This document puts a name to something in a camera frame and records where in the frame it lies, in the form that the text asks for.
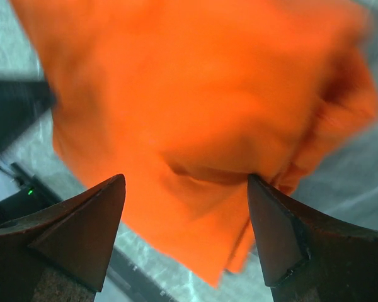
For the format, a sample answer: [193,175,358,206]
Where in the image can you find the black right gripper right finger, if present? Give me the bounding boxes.
[248,175,378,302]

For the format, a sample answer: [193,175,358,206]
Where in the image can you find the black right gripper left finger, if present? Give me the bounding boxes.
[0,174,125,302]

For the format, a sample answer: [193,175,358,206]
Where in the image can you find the orange t shirt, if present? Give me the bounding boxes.
[12,1,378,286]

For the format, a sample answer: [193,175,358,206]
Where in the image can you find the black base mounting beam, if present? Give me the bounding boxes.
[0,79,172,301]

